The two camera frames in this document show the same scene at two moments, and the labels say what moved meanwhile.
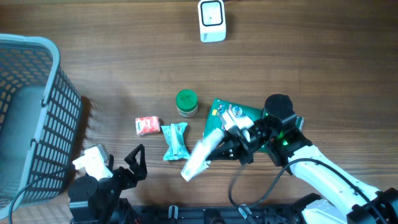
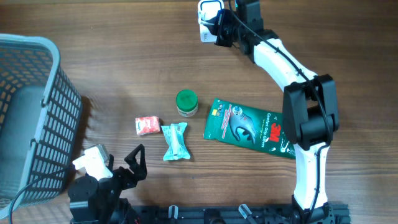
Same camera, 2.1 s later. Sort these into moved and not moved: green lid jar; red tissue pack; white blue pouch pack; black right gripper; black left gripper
Moved: white blue pouch pack; black right gripper
Not moved: red tissue pack; black left gripper; green lid jar
